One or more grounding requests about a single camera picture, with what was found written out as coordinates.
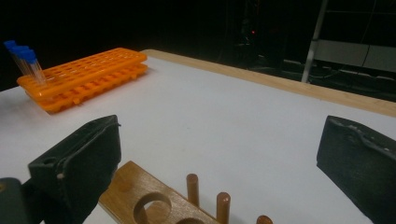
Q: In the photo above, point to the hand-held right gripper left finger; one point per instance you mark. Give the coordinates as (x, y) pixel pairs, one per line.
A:
(84, 161)

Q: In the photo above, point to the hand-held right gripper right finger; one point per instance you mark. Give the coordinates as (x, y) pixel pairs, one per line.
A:
(358, 158)

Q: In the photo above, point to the wooden test tube rack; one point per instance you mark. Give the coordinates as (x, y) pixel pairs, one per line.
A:
(137, 186)

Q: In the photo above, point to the orange plastic test tube rack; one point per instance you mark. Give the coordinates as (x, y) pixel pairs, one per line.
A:
(87, 73)

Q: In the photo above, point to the blue capped glass test tube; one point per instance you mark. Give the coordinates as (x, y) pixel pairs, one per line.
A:
(19, 51)
(9, 44)
(30, 58)

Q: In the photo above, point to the white metal stand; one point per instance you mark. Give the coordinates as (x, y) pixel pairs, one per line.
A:
(342, 51)

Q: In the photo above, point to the white table sheet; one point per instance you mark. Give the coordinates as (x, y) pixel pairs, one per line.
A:
(218, 124)

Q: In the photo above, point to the dark equipment with red light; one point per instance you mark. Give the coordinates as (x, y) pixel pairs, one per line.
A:
(253, 32)

